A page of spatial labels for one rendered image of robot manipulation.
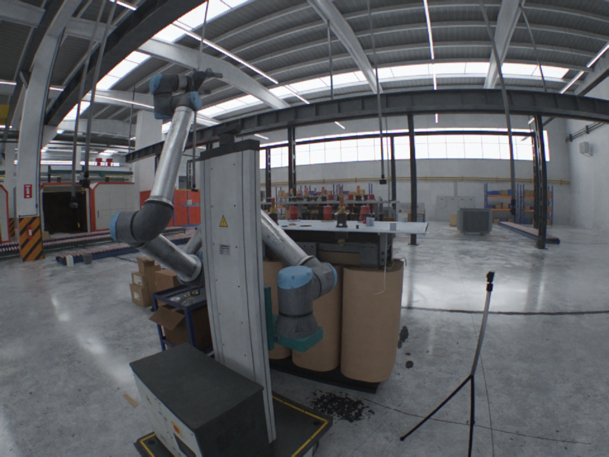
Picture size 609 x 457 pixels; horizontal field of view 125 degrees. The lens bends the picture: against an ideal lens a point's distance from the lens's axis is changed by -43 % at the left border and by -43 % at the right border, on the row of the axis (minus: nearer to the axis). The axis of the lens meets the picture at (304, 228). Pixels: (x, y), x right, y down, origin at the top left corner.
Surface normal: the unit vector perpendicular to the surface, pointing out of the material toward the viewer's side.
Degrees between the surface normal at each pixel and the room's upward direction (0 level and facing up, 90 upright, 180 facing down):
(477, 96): 90
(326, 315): 90
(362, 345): 90
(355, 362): 90
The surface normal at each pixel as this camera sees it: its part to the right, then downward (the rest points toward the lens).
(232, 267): -0.58, 0.09
